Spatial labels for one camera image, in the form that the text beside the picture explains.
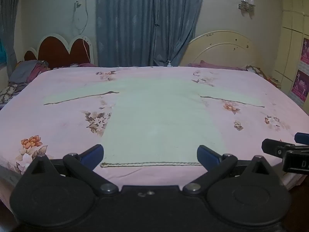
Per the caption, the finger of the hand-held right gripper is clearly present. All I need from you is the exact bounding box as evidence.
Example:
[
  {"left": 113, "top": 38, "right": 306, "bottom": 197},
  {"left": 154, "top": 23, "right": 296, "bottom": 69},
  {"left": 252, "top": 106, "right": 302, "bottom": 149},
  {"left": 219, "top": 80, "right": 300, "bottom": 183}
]
[
  {"left": 262, "top": 138, "right": 298, "bottom": 160},
  {"left": 294, "top": 132, "right": 309, "bottom": 145}
]

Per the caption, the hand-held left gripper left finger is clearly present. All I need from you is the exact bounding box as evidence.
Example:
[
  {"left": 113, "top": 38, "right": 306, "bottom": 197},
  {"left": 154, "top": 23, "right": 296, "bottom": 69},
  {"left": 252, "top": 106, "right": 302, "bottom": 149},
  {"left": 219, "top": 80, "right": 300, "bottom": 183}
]
[{"left": 23, "top": 144, "right": 119, "bottom": 196}]

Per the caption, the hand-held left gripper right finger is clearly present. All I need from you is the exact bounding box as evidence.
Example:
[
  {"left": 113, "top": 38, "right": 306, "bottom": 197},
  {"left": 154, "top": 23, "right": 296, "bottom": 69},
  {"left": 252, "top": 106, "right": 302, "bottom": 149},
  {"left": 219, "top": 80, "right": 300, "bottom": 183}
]
[{"left": 183, "top": 145, "right": 288, "bottom": 196}]

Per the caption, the light green long-sleeved shirt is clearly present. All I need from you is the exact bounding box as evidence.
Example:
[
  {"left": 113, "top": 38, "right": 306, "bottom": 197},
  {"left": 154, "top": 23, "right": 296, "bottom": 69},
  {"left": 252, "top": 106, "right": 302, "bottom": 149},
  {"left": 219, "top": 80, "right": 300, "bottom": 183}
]
[{"left": 43, "top": 76, "right": 265, "bottom": 169}]

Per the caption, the pile of clothes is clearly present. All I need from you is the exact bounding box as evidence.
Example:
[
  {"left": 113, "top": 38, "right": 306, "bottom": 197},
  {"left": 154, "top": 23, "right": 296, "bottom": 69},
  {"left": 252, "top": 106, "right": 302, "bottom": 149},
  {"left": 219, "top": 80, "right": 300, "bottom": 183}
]
[{"left": 8, "top": 60, "right": 52, "bottom": 84}]

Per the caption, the pink floral bed sheet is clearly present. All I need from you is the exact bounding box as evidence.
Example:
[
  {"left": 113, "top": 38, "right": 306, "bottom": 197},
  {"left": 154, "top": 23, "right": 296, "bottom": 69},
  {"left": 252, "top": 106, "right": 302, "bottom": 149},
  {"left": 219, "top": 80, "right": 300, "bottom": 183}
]
[{"left": 0, "top": 66, "right": 309, "bottom": 213}]

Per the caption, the floral patterned pillow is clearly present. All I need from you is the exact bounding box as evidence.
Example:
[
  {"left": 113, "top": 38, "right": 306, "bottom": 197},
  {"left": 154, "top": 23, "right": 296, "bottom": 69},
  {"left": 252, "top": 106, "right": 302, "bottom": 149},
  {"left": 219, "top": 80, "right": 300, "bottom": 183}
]
[{"left": 246, "top": 65, "right": 266, "bottom": 79}]

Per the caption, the large purple cloth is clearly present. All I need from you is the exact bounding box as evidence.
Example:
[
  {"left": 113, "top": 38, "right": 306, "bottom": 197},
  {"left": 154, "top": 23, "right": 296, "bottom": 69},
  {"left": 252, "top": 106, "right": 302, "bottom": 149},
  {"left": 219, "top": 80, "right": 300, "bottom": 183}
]
[{"left": 187, "top": 60, "right": 247, "bottom": 71}]

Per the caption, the cream arched headboard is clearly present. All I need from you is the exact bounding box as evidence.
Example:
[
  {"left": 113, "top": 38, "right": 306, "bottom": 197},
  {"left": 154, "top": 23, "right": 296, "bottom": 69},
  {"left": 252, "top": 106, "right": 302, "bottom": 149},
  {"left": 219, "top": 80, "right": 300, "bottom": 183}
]
[{"left": 180, "top": 30, "right": 265, "bottom": 72}]

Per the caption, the lattice patterned pillow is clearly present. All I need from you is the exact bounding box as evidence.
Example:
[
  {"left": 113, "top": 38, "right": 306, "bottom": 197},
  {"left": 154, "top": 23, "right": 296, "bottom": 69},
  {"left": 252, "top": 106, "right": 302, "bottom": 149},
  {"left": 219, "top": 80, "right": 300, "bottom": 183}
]
[{"left": 0, "top": 82, "right": 25, "bottom": 105}]

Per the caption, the red heart-shaped headboard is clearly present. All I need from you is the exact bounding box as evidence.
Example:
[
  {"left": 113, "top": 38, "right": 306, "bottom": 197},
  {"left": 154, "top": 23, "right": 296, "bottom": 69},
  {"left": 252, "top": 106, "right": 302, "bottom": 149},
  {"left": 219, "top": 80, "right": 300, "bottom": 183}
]
[{"left": 24, "top": 33, "right": 94, "bottom": 68}]

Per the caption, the cream wardrobe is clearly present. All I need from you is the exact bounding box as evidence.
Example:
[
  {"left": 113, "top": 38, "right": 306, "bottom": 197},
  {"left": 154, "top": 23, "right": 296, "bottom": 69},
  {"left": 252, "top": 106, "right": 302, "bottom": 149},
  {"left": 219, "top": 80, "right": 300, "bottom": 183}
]
[{"left": 272, "top": 0, "right": 309, "bottom": 108}]

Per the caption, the wide blue-grey curtain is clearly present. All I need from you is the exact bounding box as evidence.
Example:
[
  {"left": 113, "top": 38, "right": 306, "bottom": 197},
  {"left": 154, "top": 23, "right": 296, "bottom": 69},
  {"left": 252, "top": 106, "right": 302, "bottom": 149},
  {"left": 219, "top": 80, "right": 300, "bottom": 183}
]
[{"left": 96, "top": 0, "right": 207, "bottom": 67}]

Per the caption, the narrow blue-grey curtain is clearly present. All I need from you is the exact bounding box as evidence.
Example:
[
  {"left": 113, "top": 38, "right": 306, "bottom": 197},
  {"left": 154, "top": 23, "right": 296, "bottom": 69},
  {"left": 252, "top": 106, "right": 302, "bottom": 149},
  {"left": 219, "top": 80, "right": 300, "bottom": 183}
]
[{"left": 0, "top": 0, "right": 23, "bottom": 78}]

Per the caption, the large pink wall poster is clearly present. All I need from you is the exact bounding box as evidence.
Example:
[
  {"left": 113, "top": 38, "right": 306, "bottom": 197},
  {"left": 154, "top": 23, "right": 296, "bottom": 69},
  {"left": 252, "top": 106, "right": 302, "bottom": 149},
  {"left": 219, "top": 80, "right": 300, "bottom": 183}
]
[{"left": 291, "top": 70, "right": 309, "bottom": 102}]

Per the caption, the small pink wall poster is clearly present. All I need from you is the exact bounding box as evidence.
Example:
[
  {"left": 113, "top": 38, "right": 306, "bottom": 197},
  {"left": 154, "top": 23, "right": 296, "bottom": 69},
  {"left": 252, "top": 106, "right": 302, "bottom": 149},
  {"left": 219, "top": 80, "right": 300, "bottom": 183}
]
[{"left": 299, "top": 38, "right": 309, "bottom": 66}]

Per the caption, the white hanging cable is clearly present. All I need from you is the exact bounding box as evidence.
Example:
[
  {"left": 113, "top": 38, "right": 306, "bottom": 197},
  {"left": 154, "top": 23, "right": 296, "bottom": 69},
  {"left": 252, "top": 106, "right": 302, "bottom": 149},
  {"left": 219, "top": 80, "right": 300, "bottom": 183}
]
[{"left": 73, "top": 0, "right": 89, "bottom": 36}]

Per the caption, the glass wall lamp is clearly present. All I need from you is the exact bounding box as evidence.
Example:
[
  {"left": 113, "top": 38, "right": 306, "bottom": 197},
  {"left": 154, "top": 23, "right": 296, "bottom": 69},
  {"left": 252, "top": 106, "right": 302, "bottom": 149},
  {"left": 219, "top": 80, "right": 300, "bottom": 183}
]
[{"left": 239, "top": 0, "right": 256, "bottom": 13}]

